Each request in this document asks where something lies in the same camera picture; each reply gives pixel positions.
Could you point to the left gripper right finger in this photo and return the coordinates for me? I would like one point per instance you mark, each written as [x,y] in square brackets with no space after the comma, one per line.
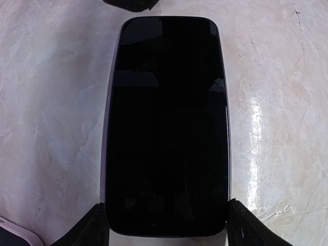
[244,228]

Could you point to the black phone red edge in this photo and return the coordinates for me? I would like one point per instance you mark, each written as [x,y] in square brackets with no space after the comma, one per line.
[167,147]

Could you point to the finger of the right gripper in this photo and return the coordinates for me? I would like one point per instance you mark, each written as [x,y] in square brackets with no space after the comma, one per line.
[132,5]

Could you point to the pink clear phone case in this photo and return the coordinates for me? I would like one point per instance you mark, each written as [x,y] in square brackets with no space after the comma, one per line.
[12,234]

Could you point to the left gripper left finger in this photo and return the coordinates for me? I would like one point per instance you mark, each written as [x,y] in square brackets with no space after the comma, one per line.
[91,230]

